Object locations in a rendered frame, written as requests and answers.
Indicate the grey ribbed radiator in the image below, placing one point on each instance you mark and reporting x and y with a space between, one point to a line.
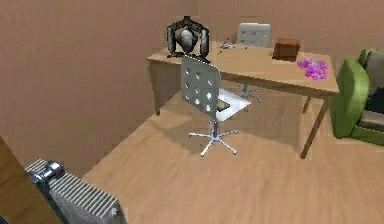
78 195

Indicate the brown box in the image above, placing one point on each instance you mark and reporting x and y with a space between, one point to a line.
286 49

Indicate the white perforated swivel chair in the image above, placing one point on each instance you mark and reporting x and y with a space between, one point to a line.
200 86
254 34

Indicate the purple flower bunch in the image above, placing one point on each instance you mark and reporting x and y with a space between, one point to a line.
314 69

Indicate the light wooden desk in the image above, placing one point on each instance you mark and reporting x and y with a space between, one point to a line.
253 65

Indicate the green armchair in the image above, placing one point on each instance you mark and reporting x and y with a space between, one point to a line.
350 96

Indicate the small dark pens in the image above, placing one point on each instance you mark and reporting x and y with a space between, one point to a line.
225 46

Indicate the dark grey ape statue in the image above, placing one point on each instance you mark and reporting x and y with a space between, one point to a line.
187 38

